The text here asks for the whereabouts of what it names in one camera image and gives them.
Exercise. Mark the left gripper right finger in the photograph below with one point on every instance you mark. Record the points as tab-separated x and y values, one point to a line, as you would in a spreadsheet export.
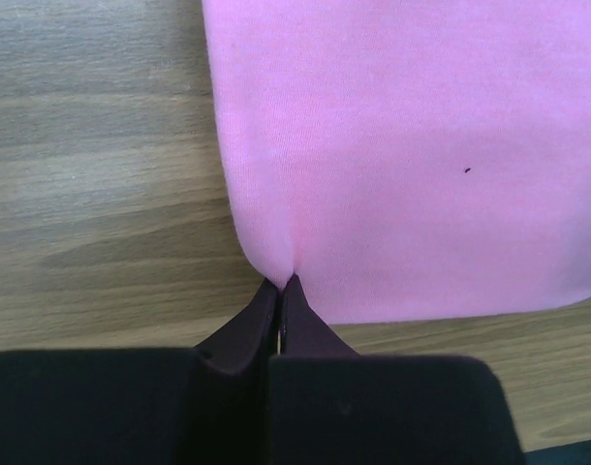
329	404

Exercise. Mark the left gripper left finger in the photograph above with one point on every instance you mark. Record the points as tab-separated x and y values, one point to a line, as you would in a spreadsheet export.
171	405

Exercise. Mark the pink t shirt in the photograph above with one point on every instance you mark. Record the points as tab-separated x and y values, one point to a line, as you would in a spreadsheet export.
408	160

